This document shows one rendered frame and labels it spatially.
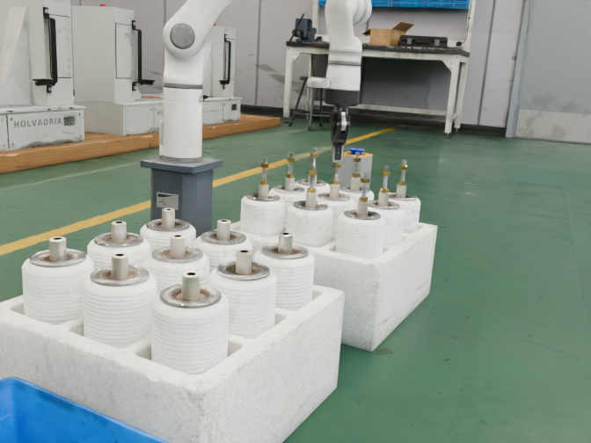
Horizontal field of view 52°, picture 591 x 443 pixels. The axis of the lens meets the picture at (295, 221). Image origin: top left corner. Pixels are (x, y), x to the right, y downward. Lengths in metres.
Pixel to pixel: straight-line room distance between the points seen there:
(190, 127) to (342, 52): 0.39
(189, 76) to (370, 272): 0.62
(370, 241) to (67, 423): 0.65
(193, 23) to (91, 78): 2.45
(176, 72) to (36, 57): 1.96
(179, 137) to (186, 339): 0.78
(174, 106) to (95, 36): 2.40
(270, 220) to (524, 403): 0.61
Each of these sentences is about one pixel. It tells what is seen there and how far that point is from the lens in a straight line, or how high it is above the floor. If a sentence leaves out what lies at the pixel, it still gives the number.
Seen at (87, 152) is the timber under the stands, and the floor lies 0.03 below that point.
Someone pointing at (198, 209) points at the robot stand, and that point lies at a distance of 1.46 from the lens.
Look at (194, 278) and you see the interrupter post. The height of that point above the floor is 0.28.
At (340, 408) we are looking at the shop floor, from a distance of 1.03.
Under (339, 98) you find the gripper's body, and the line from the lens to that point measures 1.31.
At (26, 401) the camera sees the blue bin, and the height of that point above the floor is 0.10.
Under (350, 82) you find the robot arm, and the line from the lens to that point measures 1.32.
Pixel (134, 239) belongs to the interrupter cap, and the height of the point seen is 0.25.
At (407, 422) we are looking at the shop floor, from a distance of 1.02.
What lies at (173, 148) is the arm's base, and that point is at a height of 0.33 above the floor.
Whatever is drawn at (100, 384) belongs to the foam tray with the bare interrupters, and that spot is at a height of 0.14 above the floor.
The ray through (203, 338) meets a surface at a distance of 0.74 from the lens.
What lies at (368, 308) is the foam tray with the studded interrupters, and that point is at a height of 0.09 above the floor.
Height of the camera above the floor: 0.54
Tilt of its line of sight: 14 degrees down
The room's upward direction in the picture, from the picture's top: 4 degrees clockwise
